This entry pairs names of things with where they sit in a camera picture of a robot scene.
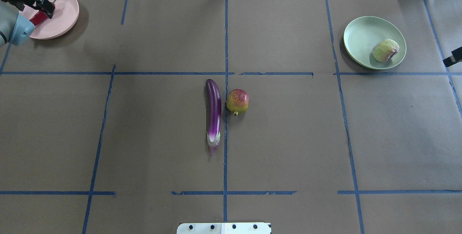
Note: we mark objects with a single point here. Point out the green pink peach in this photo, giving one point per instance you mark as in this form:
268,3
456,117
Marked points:
385,50

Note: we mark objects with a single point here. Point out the green plate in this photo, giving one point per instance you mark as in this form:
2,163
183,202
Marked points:
363,33

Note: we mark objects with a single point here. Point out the red yellow pomegranate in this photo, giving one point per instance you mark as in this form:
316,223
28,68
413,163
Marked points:
237,101

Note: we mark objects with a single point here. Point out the purple eggplant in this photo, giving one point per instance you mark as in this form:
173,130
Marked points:
213,133

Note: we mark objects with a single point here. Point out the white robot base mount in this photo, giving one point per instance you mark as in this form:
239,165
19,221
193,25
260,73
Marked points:
225,228

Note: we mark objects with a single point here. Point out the pink plate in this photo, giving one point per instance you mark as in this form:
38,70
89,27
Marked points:
64,18

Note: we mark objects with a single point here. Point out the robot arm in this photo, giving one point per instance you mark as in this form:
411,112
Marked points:
9,13

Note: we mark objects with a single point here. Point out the red chili pepper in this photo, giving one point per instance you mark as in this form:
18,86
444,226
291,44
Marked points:
38,18

